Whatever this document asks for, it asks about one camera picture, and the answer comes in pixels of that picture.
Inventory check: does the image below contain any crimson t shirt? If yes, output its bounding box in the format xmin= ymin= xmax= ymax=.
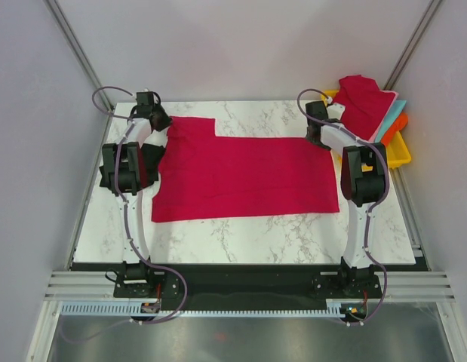
xmin=333 ymin=75 xmax=391 ymax=141
xmin=152 ymin=117 xmax=339 ymax=223

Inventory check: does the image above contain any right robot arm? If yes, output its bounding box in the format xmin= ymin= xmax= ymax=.
xmin=300 ymin=100 xmax=389 ymax=297

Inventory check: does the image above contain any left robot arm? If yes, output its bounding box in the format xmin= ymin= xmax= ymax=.
xmin=100 ymin=89 xmax=171 ymax=296

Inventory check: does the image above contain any pink t shirt in tray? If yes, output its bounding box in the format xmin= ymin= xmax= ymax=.
xmin=369 ymin=90 xmax=398 ymax=143

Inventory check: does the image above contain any crimson t shirt in tray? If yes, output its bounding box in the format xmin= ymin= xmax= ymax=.
xmin=333 ymin=75 xmax=391 ymax=141

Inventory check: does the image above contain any folded black t shirt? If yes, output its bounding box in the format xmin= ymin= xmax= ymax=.
xmin=99 ymin=142 xmax=166 ymax=196

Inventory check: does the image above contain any yellow plastic tray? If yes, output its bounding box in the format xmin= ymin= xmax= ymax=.
xmin=324 ymin=90 xmax=412 ymax=169

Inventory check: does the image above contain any teal t shirt in tray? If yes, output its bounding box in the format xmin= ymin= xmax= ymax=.
xmin=374 ymin=100 xmax=407 ymax=143

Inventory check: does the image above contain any orange t shirt in tray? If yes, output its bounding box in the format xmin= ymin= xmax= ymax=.
xmin=379 ymin=112 xmax=409 ymax=146

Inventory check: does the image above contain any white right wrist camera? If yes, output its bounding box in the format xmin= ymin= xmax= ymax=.
xmin=325 ymin=96 xmax=346 ymax=122

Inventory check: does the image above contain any right aluminium corner post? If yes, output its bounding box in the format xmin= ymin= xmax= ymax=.
xmin=383 ymin=0 xmax=444 ymax=91

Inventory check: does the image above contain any aluminium corner post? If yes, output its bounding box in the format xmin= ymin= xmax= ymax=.
xmin=383 ymin=0 xmax=444 ymax=91
xmin=44 ymin=0 xmax=103 ymax=89

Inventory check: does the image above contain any left aluminium corner post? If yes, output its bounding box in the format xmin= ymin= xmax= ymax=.
xmin=44 ymin=0 xmax=103 ymax=89

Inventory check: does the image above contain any aluminium front rail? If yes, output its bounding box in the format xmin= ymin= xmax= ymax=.
xmin=45 ymin=271 xmax=454 ymax=302

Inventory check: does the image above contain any white slotted cable duct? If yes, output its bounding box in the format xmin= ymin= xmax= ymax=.
xmin=60 ymin=300 xmax=366 ymax=318

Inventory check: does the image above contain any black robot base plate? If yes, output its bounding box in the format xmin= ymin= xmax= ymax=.
xmin=106 ymin=264 xmax=383 ymax=311

